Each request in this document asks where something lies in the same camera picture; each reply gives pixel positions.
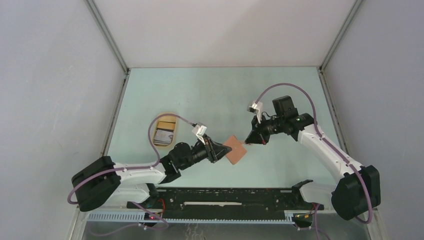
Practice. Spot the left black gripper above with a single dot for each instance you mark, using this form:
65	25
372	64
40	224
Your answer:
211	147

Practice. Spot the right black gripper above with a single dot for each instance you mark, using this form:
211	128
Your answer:
257	135

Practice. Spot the yellow oval tray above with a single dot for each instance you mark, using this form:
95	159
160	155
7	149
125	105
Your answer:
169	117

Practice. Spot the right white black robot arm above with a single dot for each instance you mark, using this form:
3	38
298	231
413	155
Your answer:
357	189

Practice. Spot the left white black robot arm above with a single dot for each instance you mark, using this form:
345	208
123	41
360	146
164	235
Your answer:
105	182

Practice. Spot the credit card stack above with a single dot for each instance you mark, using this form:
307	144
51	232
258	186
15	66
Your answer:
164	133

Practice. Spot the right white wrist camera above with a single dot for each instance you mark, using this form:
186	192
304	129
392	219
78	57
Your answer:
256	107

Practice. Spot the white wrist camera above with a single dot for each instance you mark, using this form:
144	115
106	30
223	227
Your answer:
199	129
256	107

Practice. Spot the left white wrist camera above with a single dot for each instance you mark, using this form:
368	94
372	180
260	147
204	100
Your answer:
199	129

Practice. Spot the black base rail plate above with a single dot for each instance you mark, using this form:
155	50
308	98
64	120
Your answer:
225	202

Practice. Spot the aluminium frame rail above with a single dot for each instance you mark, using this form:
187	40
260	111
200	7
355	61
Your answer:
225	215

